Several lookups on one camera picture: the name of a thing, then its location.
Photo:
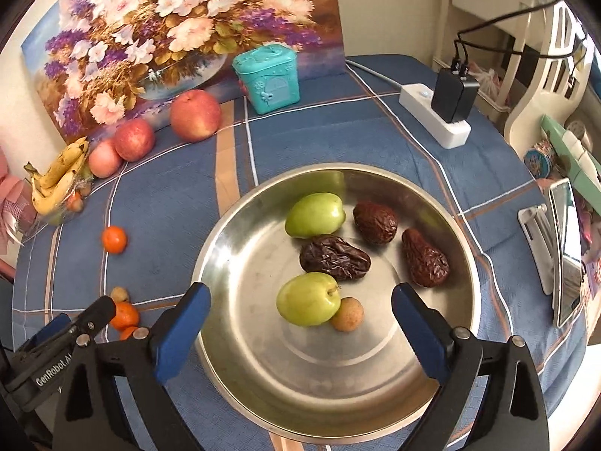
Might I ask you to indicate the small red-orange fruit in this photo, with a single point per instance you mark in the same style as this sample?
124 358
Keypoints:
74 202

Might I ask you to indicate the mint green box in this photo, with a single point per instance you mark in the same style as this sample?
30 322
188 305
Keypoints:
580 164

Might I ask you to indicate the white power strip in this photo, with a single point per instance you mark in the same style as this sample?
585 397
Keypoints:
450 136

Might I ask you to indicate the brown longan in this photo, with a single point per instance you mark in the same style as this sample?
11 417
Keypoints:
119 294
346 314

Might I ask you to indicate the blue plaid tablecloth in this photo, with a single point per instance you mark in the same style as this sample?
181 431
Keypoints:
164 174

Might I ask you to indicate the pink plastic bag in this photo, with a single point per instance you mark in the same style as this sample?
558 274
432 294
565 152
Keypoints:
488 82

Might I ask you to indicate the flower painting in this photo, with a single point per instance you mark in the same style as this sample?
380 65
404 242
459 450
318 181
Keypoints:
164 19

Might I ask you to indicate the white desk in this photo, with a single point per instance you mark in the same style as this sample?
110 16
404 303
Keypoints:
479 14

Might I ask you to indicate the green jujube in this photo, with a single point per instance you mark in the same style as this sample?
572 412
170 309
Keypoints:
315 214
308 299

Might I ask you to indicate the teal tin box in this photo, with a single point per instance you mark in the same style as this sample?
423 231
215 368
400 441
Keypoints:
267 77

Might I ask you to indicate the pale pink apple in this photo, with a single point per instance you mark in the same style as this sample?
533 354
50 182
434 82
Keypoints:
104 159

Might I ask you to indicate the round decorated tin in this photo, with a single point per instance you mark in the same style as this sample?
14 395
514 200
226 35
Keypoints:
540 162

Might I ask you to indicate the oval red dried date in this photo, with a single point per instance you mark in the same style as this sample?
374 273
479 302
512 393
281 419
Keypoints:
375 222

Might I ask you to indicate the long red dried date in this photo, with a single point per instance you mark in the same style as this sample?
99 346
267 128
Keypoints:
425 258

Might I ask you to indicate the black charger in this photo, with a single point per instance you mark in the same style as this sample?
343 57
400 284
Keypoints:
453 94

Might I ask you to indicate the yellow banana bunch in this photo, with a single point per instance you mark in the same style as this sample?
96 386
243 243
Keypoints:
51 183

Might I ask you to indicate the white chair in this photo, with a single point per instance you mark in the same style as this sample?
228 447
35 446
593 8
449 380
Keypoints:
540 98

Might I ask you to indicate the dark red apple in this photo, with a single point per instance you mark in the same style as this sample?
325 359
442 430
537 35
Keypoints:
134 139

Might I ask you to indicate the steel plate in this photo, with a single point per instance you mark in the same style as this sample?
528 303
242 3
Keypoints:
328 385

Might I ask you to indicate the orange tangerine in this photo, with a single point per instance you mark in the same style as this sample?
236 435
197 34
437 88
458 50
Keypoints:
127 333
114 239
124 315

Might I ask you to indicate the smartphone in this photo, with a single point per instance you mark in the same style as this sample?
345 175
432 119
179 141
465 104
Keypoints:
566 249

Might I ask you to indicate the clear plastic tray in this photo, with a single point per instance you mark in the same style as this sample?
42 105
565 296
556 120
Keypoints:
47 223

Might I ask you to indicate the white phone stand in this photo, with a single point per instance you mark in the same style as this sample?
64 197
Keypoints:
535 239

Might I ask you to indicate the large red yellow apple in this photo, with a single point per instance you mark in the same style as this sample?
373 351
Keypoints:
195 115

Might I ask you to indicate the black wrinkled dried date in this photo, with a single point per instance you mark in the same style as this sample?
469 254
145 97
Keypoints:
335 257

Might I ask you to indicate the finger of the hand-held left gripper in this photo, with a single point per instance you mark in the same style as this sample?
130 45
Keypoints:
49 330
96 314

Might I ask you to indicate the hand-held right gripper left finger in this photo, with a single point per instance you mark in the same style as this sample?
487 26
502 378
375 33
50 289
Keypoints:
183 329

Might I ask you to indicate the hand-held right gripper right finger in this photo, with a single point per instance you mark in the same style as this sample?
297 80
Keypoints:
415 329

